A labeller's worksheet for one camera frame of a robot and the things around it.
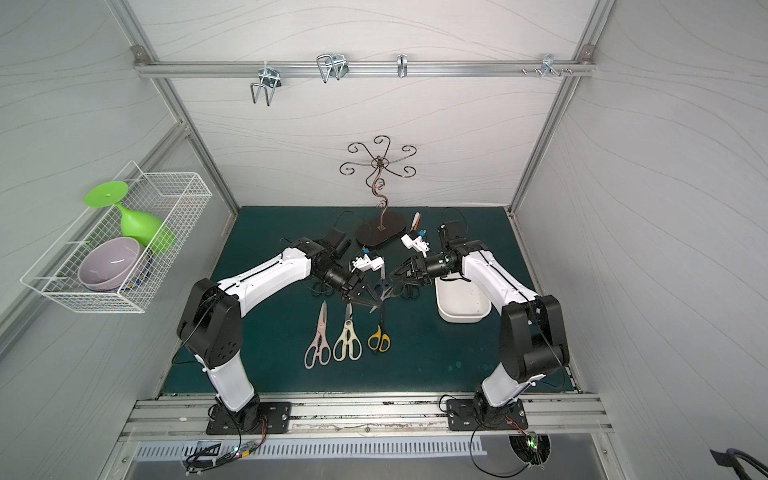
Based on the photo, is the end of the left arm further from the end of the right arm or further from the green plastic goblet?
the green plastic goblet

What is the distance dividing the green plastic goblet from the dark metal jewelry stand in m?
0.47

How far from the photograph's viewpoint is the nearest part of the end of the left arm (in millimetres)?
703

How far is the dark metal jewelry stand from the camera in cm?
89

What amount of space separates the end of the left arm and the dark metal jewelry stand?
0.88 feet
